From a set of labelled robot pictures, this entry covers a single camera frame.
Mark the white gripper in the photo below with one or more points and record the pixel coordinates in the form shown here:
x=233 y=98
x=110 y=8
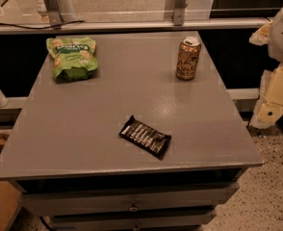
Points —
x=269 y=106

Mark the orange soda can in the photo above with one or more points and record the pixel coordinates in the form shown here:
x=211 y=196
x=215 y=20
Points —
x=188 y=57

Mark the black chocolate rxbar wrapper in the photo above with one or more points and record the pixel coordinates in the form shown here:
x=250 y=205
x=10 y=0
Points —
x=145 y=137

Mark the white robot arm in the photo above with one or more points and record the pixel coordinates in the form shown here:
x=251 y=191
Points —
x=275 y=44

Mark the upper grey drawer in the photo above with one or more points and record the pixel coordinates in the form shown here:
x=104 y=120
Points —
x=128 y=200

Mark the grey drawer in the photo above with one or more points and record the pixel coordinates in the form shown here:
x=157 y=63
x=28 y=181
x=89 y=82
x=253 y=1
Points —
x=138 y=221
x=128 y=200

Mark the green chip bag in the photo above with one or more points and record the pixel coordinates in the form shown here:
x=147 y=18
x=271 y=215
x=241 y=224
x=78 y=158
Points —
x=74 y=58

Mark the lower grey drawer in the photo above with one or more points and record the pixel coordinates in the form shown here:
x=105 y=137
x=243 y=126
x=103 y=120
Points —
x=138 y=221

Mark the right metal bracket post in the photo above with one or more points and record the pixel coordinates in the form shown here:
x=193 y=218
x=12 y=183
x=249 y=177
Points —
x=175 y=11

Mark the metal bracket post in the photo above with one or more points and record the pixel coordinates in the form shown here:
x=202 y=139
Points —
x=53 y=12
x=175 y=11

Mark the white pipe behind bracket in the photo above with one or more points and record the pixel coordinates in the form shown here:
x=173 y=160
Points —
x=66 y=10

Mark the left metal bracket post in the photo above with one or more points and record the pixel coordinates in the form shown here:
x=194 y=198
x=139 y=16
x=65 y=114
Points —
x=53 y=12

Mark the grey metal rail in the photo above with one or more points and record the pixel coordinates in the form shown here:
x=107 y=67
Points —
x=80 y=26

